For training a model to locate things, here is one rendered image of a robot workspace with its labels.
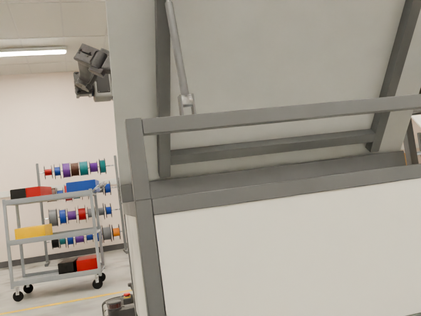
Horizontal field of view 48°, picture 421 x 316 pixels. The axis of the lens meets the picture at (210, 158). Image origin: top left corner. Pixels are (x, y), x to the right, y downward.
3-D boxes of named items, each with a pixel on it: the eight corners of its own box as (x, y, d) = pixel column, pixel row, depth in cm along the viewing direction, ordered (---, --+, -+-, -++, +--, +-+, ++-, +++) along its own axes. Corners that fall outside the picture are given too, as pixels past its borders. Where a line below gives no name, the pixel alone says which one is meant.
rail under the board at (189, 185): (121, 203, 175) (119, 185, 175) (398, 167, 204) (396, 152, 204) (122, 202, 170) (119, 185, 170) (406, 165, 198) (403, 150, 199)
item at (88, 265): (12, 303, 450) (0, 190, 458) (24, 293, 500) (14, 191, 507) (116, 286, 466) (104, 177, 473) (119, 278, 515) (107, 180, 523)
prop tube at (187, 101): (181, 110, 121) (163, 7, 130) (191, 108, 122) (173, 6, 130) (182, 105, 118) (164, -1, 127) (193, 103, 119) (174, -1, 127)
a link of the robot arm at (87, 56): (81, 36, 198) (69, 56, 196) (110, 52, 200) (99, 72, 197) (84, 69, 241) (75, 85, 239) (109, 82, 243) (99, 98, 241)
